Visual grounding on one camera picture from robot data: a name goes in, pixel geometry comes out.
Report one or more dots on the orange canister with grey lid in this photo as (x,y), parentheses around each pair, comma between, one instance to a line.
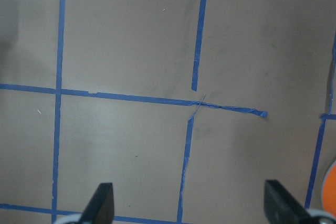
(328,190)

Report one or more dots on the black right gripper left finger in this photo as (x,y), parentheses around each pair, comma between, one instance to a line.
(100,208)

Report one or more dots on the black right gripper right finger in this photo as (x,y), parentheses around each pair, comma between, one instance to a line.
(280,206)

